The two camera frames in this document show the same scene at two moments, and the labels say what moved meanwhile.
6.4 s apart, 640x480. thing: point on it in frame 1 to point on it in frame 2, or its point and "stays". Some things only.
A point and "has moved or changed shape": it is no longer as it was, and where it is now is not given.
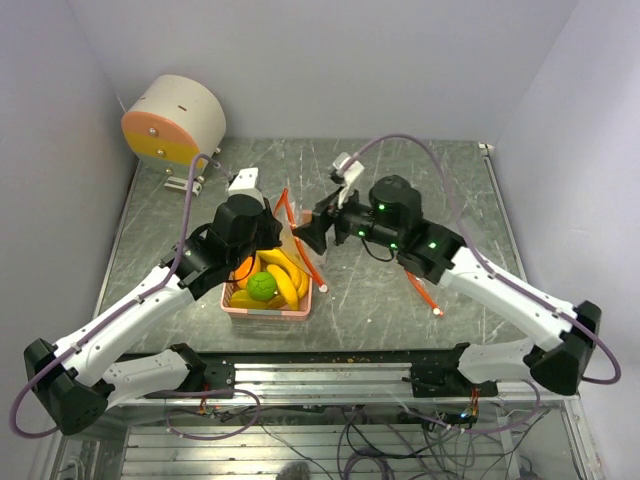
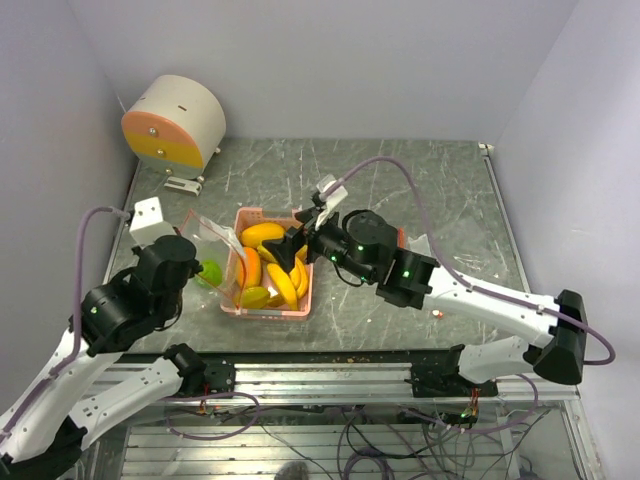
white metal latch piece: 180,184 stays
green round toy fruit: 261,285 has moved or changed shape
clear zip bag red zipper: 305,260 has moved or changed shape
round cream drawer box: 172,122 stays
